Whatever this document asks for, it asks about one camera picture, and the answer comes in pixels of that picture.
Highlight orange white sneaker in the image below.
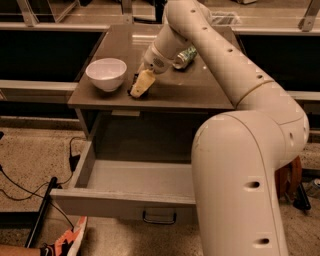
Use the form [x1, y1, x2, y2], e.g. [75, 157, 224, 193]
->
[40, 216, 88, 256]

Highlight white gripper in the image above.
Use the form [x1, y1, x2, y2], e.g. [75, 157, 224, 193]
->
[130, 43, 174, 98]

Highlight black drawer handle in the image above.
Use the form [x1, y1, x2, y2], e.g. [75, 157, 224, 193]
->
[142, 211, 177, 225]

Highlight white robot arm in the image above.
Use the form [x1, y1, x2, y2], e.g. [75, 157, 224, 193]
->
[144, 0, 309, 256]

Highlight black power adapter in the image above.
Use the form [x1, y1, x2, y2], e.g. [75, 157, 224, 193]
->
[69, 155, 80, 172]

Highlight person's bare leg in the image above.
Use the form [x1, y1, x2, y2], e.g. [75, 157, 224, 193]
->
[0, 245, 41, 256]

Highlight black object beside backpack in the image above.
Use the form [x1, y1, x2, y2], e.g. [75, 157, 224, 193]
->
[293, 183, 311, 211]

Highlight black floor cable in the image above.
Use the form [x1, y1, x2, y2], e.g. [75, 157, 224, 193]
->
[0, 136, 86, 231]

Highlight open grey top drawer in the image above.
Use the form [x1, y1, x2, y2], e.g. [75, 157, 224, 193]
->
[49, 113, 198, 225]

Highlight black metal stand bar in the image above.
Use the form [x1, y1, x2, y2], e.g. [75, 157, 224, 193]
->
[24, 177, 57, 248]

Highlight grey cabinet with brown top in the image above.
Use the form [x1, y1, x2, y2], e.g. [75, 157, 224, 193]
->
[67, 24, 241, 144]

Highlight orange backpack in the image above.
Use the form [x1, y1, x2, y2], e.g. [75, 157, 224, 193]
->
[275, 156, 302, 200]

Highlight white ceramic bowl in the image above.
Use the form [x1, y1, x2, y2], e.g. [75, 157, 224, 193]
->
[85, 58, 127, 92]

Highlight green soda can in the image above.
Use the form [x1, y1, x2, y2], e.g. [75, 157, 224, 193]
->
[173, 46, 197, 70]

